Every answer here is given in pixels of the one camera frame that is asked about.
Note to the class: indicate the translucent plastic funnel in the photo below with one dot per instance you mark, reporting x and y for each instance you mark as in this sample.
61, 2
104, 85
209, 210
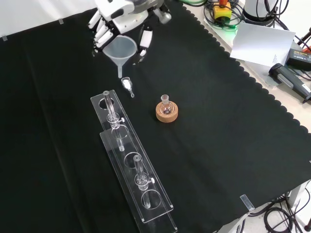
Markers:
120, 49

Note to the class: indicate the black grey handheld tool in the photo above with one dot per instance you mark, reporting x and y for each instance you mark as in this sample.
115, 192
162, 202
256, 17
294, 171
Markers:
290, 80

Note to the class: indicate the clear round-bottom flask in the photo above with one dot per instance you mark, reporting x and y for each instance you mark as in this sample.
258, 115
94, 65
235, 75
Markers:
166, 106

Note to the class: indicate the pale board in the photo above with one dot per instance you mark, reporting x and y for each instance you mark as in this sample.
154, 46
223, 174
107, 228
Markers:
263, 44

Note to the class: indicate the black power adapter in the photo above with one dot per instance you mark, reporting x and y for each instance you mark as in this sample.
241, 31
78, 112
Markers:
299, 58

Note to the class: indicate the glass weighing funnel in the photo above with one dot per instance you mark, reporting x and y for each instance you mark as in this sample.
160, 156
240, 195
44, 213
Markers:
127, 85

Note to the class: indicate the yellow stop button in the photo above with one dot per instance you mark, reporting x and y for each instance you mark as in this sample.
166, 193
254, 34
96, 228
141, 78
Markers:
222, 10

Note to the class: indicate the clear acrylic funnel stand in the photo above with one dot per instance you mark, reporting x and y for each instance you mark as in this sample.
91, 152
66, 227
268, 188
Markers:
132, 155

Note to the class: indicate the grey tape piece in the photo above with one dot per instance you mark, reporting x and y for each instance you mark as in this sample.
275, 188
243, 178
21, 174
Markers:
4, 38
61, 21

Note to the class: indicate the black cloth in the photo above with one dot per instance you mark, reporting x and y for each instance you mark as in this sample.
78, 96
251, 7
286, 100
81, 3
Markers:
121, 136

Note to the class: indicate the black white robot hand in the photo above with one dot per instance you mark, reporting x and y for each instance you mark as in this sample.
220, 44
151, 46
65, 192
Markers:
122, 20

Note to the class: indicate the clear tape strip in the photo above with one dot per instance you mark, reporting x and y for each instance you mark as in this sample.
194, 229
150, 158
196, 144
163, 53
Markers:
247, 202

